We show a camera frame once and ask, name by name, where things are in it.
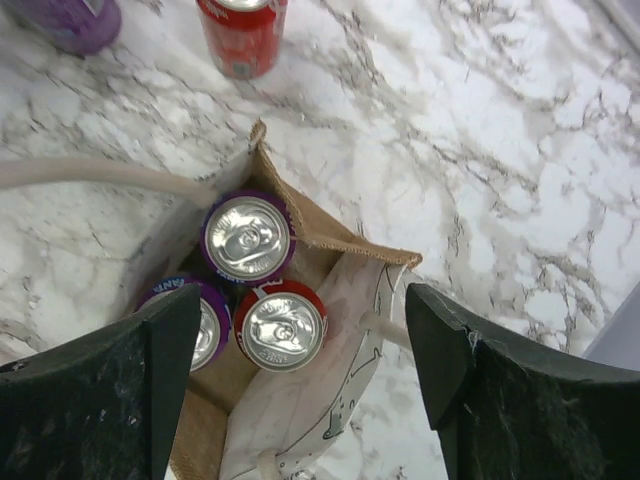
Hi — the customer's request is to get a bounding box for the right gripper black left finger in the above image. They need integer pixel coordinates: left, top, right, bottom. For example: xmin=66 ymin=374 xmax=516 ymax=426
xmin=1 ymin=286 xmax=200 ymax=479

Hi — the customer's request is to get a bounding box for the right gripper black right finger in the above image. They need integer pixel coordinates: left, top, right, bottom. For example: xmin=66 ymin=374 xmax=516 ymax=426
xmin=405 ymin=283 xmax=639 ymax=479

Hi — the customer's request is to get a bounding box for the purple soda can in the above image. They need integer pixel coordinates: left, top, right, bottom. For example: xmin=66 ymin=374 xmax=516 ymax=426
xmin=1 ymin=0 xmax=122 ymax=56
xmin=137 ymin=274 xmax=232 ymax=372

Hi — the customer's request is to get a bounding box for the red cola can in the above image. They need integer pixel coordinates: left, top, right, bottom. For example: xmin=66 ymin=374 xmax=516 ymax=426
xmin=233 ymin=279 xmax=328 ymax=373
xmin=197 ymin=0 xmax=288 ymax=80

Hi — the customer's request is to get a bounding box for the purple soda can carried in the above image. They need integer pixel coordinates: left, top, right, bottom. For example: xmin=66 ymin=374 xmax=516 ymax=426
xmin=199 ymin=189 xmax=296 ymax=285

